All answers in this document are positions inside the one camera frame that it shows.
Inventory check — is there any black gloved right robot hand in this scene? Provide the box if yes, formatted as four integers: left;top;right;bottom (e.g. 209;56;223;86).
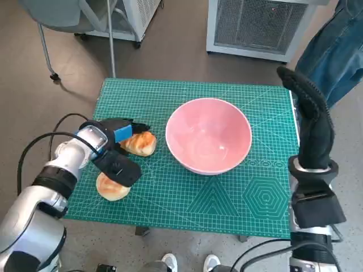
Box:
276;66;336;170

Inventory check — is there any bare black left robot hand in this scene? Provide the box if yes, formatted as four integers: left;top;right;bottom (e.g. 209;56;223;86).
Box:
96;118;151;151

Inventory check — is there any oblong toy bread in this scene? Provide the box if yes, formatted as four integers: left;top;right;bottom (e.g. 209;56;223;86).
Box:
120;130;158;156

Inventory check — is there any round toy bread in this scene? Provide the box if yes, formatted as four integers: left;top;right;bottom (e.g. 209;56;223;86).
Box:
95;171;132;202

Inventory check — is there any pink bowl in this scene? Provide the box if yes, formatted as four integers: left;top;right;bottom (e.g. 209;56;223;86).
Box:
165;97;253;176

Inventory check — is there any silver metal pole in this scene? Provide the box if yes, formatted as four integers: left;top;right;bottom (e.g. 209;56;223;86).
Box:
106;0;117;78

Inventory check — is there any green cutting mat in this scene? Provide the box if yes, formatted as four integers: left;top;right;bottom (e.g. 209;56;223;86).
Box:
62;78;301;238

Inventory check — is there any white cabinet on casters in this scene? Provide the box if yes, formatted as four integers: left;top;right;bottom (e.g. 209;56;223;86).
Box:
74;0;165;49

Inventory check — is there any white cabinet with mesh panel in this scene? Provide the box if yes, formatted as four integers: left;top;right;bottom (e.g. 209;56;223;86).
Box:
206;0;321;63

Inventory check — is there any grey chair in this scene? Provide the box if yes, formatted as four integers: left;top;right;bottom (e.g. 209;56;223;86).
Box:
18;0;94;80

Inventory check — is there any white foot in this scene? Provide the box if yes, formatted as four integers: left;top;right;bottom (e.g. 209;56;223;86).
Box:
162;253;179;272
204;254;219;272

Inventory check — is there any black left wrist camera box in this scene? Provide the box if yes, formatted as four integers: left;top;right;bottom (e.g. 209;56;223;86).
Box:
92;150;142;188

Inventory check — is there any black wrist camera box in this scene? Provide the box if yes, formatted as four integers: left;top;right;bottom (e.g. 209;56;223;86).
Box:
92;150;142;188
292;188;347;229

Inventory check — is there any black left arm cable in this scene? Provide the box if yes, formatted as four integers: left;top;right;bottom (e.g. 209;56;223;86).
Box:
16;113;104;196

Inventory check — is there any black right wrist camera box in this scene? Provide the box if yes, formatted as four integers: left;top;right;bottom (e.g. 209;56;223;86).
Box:
292;188;347;229

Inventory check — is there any black robot body cable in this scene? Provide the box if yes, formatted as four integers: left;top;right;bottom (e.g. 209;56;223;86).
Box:
229;239;293;272

